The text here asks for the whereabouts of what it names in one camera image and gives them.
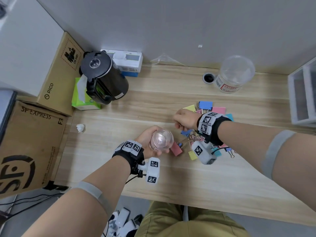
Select person's left hand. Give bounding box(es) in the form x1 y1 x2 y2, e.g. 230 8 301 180
134 125 171 160

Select person's right hand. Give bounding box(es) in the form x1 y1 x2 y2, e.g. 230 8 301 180
172 108 202 132

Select small clear plastic jar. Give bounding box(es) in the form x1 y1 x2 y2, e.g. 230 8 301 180
149 129 174 152

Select pile of colourful binder clips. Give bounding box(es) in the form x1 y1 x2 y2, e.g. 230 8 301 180
180 100 236 161

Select large clear plastic jar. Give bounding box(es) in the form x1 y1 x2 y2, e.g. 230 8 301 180
214 55 256 94

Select person's left forearm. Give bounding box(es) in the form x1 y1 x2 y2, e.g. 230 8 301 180
22 155 131 237

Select person's right forearm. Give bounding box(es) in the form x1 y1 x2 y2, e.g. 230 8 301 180
217 120 316 213

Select person's olive trousers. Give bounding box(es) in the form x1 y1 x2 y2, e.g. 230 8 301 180
134 201 250 237

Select black right wristband with markers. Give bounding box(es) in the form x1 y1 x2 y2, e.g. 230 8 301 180
197 111 232 146

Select clear plastic wrapper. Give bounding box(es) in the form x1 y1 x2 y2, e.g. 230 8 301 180
150 53 186 66

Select black electric kettle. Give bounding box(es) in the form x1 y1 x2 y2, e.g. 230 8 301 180
79 50 129 105

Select green tissue pack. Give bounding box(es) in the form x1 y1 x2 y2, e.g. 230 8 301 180
71 77 102 111

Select white power strip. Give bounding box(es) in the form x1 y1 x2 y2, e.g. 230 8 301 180
103 207 144 237

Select white and blue box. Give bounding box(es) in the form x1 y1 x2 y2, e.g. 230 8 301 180
100 48 144 78

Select small brown cardboard box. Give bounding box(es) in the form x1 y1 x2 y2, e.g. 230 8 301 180
16 31 86 117

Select white plastic drawer unit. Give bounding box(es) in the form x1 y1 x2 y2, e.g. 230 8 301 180
287 55 316 127

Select large brown cardboard box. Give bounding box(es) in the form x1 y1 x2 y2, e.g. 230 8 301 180
0 100 67 199

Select grey monitor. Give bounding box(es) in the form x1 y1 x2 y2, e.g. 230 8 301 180
0 88 17 144

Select white cabinet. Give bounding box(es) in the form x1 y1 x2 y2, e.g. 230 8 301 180
0 0 65 96

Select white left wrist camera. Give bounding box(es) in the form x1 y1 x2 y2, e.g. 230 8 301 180
137 157 161 185

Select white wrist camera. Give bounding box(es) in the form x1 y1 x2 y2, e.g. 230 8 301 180
191 140 217 165
137 157 161 185

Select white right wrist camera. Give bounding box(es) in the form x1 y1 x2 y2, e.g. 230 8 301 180
191 140 217 165

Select grey desk cable grommet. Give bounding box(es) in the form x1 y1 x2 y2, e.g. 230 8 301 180
202 72 217 84

